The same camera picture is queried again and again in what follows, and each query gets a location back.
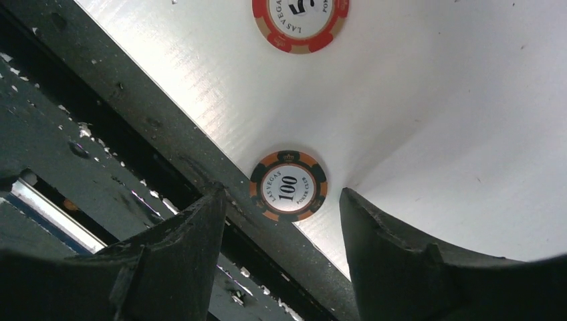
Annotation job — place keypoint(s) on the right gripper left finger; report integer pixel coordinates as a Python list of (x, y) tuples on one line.
[(163, 273)]

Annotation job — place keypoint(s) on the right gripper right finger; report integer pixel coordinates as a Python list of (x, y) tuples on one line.
[(399, 272)]

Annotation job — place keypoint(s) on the orange black poker chip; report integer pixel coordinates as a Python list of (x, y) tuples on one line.
[(288, 185)]

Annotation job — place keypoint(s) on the red poker chip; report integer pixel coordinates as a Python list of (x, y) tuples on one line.
[(300, 26)]

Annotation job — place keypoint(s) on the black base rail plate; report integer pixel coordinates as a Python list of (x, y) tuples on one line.
[(93, 153)]

